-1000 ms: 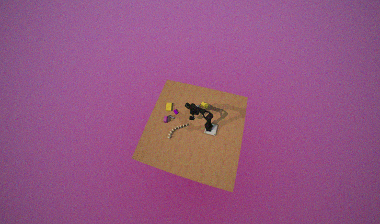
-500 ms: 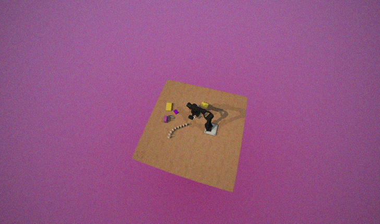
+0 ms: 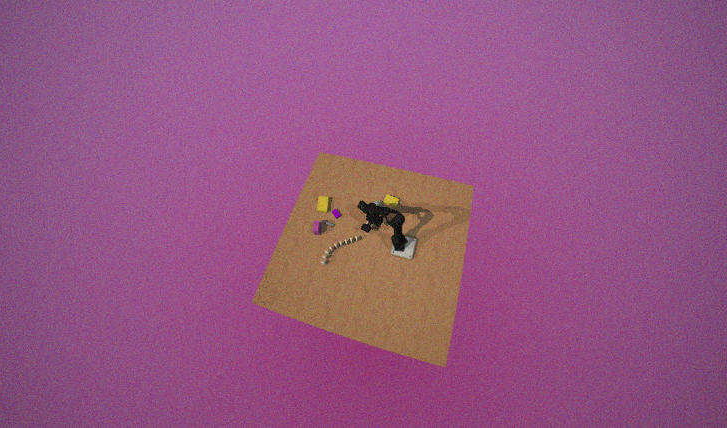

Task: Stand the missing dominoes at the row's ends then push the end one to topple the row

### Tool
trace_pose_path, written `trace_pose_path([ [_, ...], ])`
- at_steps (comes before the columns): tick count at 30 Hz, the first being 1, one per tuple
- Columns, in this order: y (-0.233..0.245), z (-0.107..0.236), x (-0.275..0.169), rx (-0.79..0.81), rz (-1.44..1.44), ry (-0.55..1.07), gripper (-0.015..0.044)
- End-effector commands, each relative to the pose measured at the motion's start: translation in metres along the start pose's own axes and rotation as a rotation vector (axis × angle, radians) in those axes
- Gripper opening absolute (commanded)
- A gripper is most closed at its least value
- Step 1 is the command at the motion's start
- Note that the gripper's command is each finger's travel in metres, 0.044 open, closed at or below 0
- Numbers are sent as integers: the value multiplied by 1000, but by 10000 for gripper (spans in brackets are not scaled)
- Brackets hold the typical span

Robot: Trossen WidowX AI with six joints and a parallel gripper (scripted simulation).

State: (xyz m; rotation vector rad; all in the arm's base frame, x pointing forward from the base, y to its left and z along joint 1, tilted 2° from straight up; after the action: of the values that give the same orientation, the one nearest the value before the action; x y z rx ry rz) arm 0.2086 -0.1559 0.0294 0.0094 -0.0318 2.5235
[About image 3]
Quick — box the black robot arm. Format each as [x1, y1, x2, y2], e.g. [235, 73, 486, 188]
[357, 201, 408, 252]

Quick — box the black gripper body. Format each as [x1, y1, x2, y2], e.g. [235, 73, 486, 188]
[361, 215, 375, 233]

